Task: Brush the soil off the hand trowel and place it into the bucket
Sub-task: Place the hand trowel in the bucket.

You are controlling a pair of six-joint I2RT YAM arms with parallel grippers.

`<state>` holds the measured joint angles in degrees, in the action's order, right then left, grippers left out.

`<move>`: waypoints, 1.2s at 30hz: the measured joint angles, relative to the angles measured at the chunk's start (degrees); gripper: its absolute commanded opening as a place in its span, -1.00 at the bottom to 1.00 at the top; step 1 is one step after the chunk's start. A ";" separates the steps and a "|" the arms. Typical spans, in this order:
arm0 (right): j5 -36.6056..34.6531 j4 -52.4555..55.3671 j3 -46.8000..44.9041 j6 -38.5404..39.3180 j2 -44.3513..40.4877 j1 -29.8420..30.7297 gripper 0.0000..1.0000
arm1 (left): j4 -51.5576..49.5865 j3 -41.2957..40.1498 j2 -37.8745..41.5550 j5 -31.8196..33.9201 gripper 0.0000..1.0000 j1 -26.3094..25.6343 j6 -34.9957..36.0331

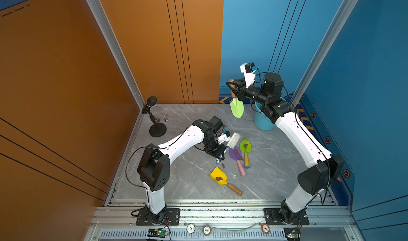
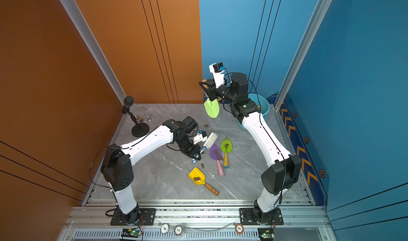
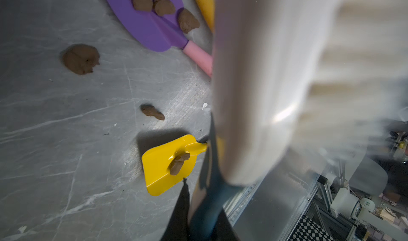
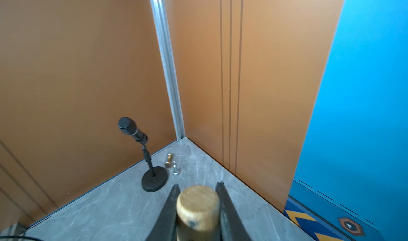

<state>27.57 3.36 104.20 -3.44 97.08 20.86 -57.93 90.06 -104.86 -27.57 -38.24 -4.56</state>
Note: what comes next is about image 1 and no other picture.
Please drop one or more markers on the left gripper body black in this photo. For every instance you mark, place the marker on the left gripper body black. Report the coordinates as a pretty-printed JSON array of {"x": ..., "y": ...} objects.
[{"x": 213, "y": 148}]

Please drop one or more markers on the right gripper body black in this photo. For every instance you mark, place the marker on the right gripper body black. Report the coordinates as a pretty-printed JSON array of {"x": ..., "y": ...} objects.
[{"x": 257, "y": 94}]

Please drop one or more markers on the scrub brush blue white handle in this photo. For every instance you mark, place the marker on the scrub brush blue white handle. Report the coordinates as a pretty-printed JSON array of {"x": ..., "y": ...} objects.
[{"x": 232, "y": 143}]

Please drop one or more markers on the green shovel wooden handle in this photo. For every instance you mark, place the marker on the green shovel wooden handle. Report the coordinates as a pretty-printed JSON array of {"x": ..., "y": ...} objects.
[{"x": 237, "y": 107}]

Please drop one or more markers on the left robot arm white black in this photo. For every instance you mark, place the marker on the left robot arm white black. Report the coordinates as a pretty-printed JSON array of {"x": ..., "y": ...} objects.
[{"x": 155, "y": 163}]

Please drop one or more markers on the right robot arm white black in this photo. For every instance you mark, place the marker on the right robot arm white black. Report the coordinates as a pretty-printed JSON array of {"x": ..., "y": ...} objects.
[{"x": 323, "y": 168}]

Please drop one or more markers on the turquoise plastic bucket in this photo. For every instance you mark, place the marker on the turquoise plastic bucket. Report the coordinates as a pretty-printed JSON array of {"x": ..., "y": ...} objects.
[{"x": 264, "y": 120}]

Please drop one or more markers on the black microphone on stand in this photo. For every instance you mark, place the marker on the black microphone on stand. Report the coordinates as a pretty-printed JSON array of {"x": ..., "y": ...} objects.
[{"x": 157, "y": 129}]

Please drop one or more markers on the white round sticker middle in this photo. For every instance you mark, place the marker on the white round sticker middle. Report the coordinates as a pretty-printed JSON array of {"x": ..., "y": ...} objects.
[{"x": 207, "y": 230}]

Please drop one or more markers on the white round sticker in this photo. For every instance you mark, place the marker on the white round sticker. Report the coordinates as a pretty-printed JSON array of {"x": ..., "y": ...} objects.
[
  {"x": 207, "y": 230},
  {"x": 191, "y": 228}
]

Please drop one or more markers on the white round sticker left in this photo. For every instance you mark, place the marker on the white round sticker left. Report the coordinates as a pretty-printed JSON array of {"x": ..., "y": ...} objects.
[{"x": 191, "y": 228}]

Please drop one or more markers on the red rimmed round sticker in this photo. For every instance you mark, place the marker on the red rimmed round sticker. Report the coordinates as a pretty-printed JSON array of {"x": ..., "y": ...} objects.
[{"x": 265, "y": 229}]

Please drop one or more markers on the green circuit board left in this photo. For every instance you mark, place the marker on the green circuit board left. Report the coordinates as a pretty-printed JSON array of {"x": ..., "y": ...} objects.
[{"x": 159, "y": 233}]

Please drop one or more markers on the green circuit board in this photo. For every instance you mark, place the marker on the green circuit board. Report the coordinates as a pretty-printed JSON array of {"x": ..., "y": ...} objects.
[
  {"x": 292, "y": 234},
  {"x": 159, "y": 233}
]

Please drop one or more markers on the green circuit board right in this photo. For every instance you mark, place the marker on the green circuit board right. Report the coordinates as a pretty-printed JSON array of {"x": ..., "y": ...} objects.
[{"x": 292, "y": 234}]

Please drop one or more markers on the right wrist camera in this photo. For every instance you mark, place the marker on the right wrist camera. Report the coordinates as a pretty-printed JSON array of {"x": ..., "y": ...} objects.
[{"x": 248, "y": 70}]

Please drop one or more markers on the purple trowel pink handle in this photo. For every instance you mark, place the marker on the purple trowel pink handle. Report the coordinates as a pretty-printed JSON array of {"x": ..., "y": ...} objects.
[{"x": 235, "y": 154}]

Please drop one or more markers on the yellow scoop wooden handle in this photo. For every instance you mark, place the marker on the yellow scoop wooden handle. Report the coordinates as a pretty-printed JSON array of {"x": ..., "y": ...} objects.
[{"x": 221, "y": 179}]

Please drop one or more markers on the green leaf trowel yellow handle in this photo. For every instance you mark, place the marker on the green leaf trowel yellow handle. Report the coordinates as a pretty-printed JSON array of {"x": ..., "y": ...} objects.
[{"x": 246, "y": 147}]

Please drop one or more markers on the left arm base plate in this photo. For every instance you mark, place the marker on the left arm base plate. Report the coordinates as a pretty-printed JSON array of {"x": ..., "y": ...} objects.
[{"x": 168, "y": 216}]

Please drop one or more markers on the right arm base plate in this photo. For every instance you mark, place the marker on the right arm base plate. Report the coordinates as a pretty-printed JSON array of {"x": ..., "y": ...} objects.
[{"x": 281, "y": 216}]

